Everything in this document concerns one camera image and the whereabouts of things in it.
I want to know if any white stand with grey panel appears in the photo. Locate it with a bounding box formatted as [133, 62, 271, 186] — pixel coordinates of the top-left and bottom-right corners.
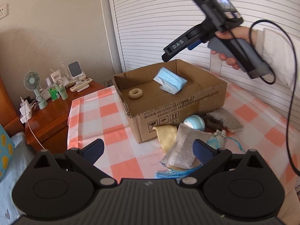
[67, 61, 85, 80]

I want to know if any white charging cable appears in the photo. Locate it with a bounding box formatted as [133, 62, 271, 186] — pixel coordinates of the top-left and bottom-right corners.
[20, 96, 46, 151]

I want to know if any grey fabric pouch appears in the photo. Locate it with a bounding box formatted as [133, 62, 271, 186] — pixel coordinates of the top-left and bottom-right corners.
[206, 109, 244, 132]

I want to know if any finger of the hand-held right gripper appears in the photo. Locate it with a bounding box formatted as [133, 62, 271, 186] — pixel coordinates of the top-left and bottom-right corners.
[187, 39, 201, 51]
[161, 32, 200, 62]

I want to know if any brown hair scrunchie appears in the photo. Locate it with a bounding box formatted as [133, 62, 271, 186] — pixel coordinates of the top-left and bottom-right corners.
[203, 115, 223, 132]

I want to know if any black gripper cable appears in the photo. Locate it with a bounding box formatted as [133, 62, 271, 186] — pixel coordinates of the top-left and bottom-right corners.
[248, 20, 300, 177]

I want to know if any light blue bed sheet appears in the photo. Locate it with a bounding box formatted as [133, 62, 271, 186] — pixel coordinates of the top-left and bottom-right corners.
[0, 131, 38, 225]

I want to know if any green cosmetic tube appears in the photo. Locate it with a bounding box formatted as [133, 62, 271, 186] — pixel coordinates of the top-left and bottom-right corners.
[56, 80, 68, 100]

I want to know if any blue and white squishy toy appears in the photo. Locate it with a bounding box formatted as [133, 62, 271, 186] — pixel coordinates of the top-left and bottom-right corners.
[183, 115, 206, 132]

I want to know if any green bottle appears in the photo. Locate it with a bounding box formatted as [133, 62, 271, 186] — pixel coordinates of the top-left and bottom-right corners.
[48, 87, 59, 101]

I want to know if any person's right hand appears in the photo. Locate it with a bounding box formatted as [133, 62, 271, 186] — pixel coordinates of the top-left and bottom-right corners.
[210, 27, 257, 70]

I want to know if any beige hair scrunchie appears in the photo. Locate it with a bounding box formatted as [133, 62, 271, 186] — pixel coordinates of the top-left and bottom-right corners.
[129, 88, 142, 100]

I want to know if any beige cloth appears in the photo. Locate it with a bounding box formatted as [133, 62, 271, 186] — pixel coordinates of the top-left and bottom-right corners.
[153, 125, 196, 171]

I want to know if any floral sachet with blue cord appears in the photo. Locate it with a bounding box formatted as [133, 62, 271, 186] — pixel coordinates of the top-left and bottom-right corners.
[206, 129, 245, 152]

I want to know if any blue mesh cloth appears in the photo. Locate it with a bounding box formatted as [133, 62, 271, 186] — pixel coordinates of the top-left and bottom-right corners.
[155, 165, 203, 181]

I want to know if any brown cardboard box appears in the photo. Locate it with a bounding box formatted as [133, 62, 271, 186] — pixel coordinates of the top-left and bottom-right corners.
[112, 59, 228, 144]

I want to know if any grey knitted cloth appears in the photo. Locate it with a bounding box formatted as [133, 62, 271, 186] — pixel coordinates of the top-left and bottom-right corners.
[160, 123, 211, 170]

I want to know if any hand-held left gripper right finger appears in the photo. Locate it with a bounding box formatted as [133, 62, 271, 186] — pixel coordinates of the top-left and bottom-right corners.
[177, 139, 264, 188]

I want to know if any orange and white checked tablecloth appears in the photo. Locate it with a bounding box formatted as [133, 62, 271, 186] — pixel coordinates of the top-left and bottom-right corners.
[67, 78, 300, 194]

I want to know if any wooden headboard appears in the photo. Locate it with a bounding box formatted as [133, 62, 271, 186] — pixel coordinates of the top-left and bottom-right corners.
[0, 75, 20, 137]

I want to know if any white remote control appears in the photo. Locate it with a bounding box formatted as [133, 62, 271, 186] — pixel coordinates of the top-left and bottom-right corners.
[77, 78, 93, 92]
[70, 80, 88, 92]

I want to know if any white louvred closet door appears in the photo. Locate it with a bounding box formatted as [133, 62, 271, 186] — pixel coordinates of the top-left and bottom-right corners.
[106, 0, 219, 75]
[210, 0, 300, 133]

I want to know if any blue face mask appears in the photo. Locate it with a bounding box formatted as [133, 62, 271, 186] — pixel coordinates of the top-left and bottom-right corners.
[153, 67, 187, 95]

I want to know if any white power strip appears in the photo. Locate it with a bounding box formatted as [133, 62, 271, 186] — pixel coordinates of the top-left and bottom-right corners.
[19, 98, 35, 124]

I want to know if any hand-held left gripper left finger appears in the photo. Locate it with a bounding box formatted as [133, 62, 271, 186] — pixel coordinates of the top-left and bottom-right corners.
[33, 139, 118, 188]

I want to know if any small green desk fan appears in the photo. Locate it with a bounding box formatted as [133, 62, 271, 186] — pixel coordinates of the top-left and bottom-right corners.
[23, 71, 49, 110]

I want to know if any wooden nightstand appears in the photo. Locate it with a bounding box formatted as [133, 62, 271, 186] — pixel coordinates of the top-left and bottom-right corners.
[17, 80, 107, 155]

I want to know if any blue pillow with yellow print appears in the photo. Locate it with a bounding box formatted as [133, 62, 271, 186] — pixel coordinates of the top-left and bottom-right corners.
[0, 124, 15, 181]

